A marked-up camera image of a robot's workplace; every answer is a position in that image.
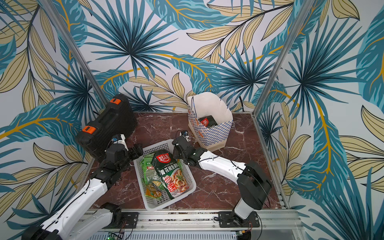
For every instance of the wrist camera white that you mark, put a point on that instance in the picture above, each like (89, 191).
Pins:
(120, 139)
(185, 134)

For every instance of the white plastic perforated basket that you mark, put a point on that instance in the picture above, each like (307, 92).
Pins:
(164, 201)

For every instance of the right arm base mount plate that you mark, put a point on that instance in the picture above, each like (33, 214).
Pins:
(228, 219)

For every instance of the large dark green condiment packet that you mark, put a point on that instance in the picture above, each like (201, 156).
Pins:
(170, 173)

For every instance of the blue checkered paper bag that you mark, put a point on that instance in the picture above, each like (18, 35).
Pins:
(209, 104)

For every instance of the aluminium corner post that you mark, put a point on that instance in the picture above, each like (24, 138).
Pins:
(59, 23)
(299, 21)

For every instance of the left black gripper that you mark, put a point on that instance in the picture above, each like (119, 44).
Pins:
(139, 150)

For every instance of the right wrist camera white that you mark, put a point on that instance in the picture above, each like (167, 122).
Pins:
(185, 134)

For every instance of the orange brown condiment packet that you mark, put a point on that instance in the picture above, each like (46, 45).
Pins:
(153, 192)

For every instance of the left aluminium corner post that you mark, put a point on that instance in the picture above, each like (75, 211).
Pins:
(59, 23)

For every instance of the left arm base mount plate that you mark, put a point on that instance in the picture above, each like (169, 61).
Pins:
(124, 220)

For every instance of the aluminium front rail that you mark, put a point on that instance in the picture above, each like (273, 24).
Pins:
(272, 222)

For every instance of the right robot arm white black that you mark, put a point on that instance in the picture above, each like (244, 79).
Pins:
(253, 184)

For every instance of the electronics board with cables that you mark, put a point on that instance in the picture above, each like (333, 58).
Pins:
(119, 235)

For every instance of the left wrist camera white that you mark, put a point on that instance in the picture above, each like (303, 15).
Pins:
(120, 139)

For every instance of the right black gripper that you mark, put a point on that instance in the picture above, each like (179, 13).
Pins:
(180, 147)

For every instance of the right aluminium corner post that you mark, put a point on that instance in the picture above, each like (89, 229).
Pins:
(299, 21)

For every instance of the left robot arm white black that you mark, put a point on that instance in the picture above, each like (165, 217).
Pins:
(64, 225)

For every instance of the black plastic tool case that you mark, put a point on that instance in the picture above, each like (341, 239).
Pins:
(118, 118)

